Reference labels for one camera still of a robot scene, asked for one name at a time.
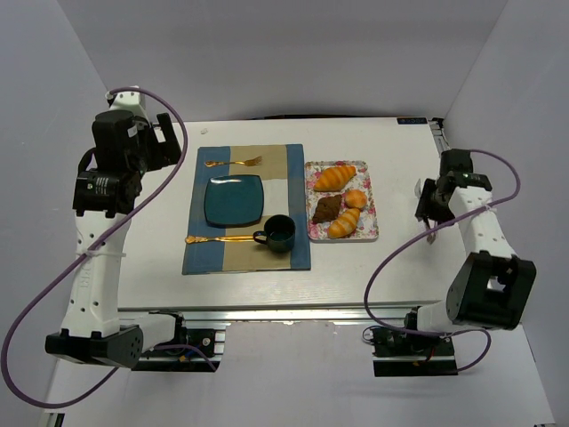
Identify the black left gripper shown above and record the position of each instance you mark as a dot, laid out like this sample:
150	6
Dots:
166	145

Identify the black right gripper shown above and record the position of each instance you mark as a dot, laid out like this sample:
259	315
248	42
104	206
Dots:
424	205

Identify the steel tongs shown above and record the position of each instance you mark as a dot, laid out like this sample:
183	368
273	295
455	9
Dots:
429	231

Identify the small round orange bun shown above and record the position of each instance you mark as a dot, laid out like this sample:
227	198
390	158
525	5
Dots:
355	198

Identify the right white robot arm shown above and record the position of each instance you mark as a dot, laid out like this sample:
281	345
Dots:
491	288

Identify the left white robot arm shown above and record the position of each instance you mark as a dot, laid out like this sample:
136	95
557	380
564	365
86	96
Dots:
107	184

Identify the floral serving tray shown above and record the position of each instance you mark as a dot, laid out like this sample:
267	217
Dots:
367	228

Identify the small striped orange croissant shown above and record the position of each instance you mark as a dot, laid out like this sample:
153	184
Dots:
345	224

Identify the teal square plate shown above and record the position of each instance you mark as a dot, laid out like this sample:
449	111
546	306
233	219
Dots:
233	200

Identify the gold fork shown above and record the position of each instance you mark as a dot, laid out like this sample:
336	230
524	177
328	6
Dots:
249	162

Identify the right blue label sticker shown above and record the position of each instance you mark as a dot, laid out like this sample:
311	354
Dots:
412	121

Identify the brown chocolate croissant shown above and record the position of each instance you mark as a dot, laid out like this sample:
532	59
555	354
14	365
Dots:
327	210

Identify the large striped orange croissant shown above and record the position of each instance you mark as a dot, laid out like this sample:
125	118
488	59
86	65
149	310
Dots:
335	178

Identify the gold knife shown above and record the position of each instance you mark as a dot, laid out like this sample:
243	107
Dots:
189	240

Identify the blue beige placemat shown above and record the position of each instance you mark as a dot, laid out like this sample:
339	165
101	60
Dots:
282	176

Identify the dark green mug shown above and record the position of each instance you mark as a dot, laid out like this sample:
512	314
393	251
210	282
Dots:
278	234

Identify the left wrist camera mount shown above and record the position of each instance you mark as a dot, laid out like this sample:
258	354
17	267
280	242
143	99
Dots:
131	100

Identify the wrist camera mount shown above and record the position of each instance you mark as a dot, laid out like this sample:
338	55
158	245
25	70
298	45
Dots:
455	161
131	100

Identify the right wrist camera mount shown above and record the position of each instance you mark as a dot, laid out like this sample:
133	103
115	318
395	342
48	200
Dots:
455	161

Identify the aluminium table frame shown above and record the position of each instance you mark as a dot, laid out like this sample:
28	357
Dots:
294	356

